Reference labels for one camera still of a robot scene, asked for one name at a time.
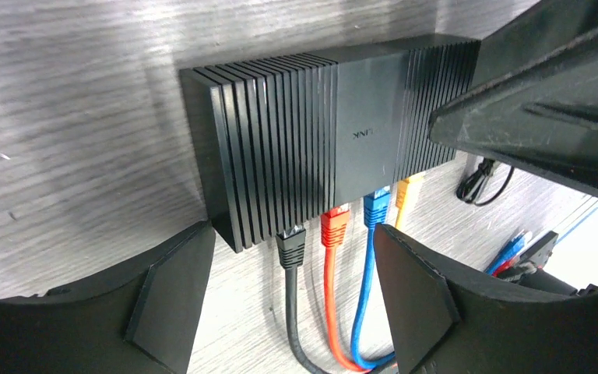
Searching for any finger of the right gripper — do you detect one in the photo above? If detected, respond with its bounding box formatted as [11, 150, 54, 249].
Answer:
[430, 1, 598, 198]

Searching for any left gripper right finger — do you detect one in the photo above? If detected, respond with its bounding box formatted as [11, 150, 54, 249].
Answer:
[374, 224, 598, 373]

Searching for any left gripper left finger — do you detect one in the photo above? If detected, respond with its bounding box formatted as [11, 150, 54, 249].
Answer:
[0, 221, 216, 373]

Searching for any black power adapter with cord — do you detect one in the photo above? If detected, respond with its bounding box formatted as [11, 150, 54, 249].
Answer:
[456, 158, 515, 207]

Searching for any yellow ethernet cable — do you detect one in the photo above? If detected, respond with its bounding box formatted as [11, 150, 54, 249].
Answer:
[393, 172, 427, 231]

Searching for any black ribbed network switch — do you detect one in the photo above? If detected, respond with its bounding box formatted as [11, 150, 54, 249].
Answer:
[178, 34, 481, 252]

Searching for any blue ethernet cable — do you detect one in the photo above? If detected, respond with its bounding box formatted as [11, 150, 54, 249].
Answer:
[350, 184, 397, 371]

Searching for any red ethernet cable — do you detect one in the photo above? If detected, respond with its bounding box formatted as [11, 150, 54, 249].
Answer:
[320, 203, 398, 374]

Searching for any black ethernet cable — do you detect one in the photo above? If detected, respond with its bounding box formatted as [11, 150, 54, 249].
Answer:
[275, 224, 331, 374]

